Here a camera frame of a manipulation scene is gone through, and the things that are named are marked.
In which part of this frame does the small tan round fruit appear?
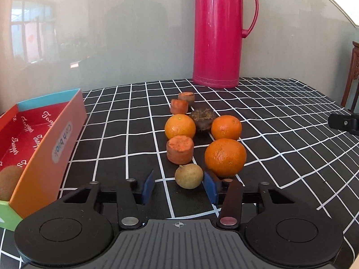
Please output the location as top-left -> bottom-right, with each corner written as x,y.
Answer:
174,164 -> 204,189

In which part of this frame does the small carrot piece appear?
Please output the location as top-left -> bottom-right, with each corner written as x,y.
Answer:
171,99 -> 189,115
178,92 -> 195,107

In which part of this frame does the large carrot piece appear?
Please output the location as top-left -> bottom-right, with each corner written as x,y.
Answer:
166,135 -> 195,165

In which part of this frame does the red plastic thermos jug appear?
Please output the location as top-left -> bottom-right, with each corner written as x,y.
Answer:
192,0 -> 259,89

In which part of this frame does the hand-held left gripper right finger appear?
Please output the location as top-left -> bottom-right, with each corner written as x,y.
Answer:
203,170 -> 295,229

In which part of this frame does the colourful cardboard box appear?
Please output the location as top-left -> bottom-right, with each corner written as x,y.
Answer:
0,88 -> 87,232

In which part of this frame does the brown kiwi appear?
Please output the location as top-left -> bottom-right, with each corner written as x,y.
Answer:
0,165 -> 24,202

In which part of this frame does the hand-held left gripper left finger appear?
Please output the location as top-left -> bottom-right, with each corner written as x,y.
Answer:
60,169 -> 155,229

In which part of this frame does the wooden chair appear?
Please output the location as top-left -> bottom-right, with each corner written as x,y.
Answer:
341,41 -> 359,110

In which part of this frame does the black white checked tablecloth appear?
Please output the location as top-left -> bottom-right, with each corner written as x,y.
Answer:
0,77 -> 359,269

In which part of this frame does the dark brown round dried fruit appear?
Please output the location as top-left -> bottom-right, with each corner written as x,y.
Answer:
189,108 -> 216,132

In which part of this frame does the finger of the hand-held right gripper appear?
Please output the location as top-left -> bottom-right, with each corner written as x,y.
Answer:
328,112 -> 359,136

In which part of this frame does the large orange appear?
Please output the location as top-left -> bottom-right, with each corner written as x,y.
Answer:
204,139 -> 247,178

